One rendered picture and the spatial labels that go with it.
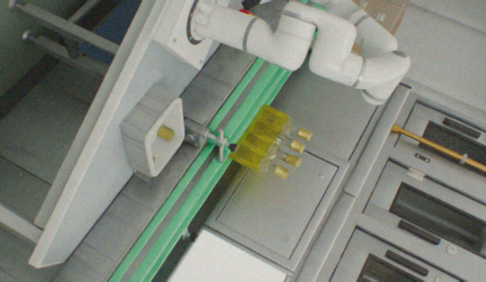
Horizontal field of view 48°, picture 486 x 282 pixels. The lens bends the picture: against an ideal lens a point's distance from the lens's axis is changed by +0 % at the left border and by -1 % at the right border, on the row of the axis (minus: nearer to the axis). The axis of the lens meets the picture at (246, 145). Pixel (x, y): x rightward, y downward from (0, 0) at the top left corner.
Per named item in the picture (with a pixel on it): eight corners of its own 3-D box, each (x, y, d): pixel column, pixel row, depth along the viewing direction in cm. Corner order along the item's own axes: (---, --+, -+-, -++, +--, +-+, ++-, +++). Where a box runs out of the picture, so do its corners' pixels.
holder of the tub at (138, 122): (131, 175, 170) (152, 186, 168) (118, 124, 147) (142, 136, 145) (162, 135, 178) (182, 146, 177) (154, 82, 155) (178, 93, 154)
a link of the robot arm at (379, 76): (344, 99, 147) (392, 115, 150) (369, 61, 138) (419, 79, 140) (343, 68, 157) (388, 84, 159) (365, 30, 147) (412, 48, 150)
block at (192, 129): (181, 141, 178) (199, 150, 176) (179, 124, 170) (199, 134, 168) (187, 133, 179) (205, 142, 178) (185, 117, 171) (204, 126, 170)
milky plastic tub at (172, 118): (130, 167, 165) (154, 180, 163) (119, 125, 146) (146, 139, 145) (162, 127, 174) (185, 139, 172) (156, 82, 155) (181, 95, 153)
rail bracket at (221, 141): (199, 153, 178) (233, 170, 175) (198, 124, 163) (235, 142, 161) (204, 146, 179) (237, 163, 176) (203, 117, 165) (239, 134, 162)
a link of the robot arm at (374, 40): (343, 24, 151) (321, 64, 162) (398, 74, 144) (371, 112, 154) (376, 14, 161) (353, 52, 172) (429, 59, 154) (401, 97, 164)
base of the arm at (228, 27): (179, 27, 141) (232, 46, 137) (199, -17, 141) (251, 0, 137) (200, 45, 156) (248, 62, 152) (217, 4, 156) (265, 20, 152)
